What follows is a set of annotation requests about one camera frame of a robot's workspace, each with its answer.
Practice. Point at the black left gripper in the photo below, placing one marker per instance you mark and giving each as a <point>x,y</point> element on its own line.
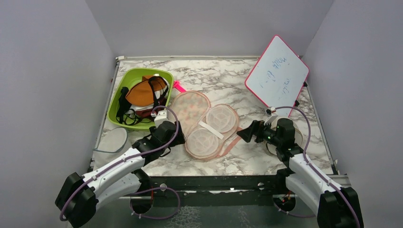
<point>179,140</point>

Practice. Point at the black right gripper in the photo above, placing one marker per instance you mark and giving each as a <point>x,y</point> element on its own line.
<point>256,129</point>

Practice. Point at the orange bra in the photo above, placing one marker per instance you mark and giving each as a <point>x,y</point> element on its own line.
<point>153,80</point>

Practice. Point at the peach patterned mesh laundry bag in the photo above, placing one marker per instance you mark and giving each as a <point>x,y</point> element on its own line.
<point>206,128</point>

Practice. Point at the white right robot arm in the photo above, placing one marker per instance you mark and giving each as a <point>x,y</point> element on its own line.
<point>334,206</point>

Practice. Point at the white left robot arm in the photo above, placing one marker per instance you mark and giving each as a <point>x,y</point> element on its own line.
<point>82,195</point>

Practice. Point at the dark red bra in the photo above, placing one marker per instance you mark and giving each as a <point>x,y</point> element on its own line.
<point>145,112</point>

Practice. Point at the black bra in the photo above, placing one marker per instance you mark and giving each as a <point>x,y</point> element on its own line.
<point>125,113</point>

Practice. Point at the white round mesh bag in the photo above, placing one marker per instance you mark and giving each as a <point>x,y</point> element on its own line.
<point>112,145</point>

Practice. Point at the white cloth garment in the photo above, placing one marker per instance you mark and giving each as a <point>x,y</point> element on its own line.
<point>135,107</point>

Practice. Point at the pink plastic clip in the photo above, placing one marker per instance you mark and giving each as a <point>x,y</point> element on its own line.
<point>177,86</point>

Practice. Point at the pink framed whiteboard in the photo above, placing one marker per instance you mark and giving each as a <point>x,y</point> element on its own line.
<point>278,76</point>

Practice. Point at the green plastic basket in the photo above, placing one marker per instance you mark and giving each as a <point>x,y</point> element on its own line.
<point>130,78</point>

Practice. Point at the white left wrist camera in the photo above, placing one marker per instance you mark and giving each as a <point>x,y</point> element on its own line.
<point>161,117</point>

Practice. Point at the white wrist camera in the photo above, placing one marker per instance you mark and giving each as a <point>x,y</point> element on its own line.
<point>272,115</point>
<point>161,117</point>

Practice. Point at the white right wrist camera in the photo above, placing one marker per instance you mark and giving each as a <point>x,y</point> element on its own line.
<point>272,115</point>

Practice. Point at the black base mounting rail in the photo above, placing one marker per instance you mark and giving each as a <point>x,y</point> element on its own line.
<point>204,191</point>

